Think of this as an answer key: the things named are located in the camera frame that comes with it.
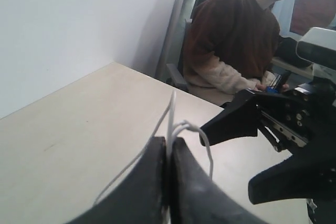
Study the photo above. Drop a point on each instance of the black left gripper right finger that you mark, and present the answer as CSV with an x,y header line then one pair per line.
x,y
195,198

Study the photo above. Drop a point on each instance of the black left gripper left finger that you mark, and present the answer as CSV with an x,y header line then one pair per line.
x,y
140,197

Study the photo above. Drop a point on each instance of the person in brown sweater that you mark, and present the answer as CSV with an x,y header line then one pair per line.
x,y
230,45

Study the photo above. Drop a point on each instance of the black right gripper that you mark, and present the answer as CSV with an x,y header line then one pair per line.
x,y
301,120

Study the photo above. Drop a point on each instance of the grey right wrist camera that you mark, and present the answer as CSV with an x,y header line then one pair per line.
x,y
318,46

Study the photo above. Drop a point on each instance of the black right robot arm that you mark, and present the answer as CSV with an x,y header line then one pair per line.
x,y
323,211

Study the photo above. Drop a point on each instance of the grey partition post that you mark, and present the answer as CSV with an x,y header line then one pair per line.
x,y
176,10

